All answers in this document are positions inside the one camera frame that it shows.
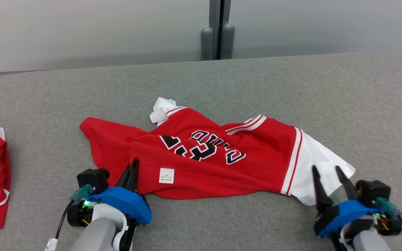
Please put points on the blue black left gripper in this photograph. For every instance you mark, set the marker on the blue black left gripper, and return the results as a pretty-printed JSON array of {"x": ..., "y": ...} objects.
[{"x": 127, "y": 202}]

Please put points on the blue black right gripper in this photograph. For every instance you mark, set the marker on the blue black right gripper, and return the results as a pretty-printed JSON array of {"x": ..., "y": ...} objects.
[{"x": 344, "y": 211}]

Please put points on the red white basketball jersey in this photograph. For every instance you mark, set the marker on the red white basketball jersey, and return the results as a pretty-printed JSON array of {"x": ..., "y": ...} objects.
[{"x": 204, "y": 174}]

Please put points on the grey fabric table cover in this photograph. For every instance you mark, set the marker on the grey fabric table cover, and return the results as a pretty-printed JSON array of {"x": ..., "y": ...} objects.
[{"x": 47, "y": 97}]

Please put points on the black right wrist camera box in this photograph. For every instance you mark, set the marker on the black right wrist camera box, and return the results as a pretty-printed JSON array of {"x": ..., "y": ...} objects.
[{"x": 373, "y": 190}]

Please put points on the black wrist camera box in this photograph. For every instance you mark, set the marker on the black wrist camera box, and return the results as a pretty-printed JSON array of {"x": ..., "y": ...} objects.
[
  {"x": 92, "y": 179},
  {"x": 373, "y": 190}
]

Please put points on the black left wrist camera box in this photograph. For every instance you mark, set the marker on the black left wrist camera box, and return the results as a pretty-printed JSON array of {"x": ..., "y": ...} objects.
[{"x": 92, "y": 179}]

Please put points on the grey cylindrical door post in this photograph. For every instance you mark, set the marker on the grey cylindrical door post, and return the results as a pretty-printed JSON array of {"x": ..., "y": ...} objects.
[
  {"x": 228, "y": 40},
  {"x": 207, "y": 43}
]

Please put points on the grey vertical door frame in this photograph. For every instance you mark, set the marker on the grey vertical door frame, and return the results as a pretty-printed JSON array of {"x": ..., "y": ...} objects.
[{"x": 215, "y": 14}]

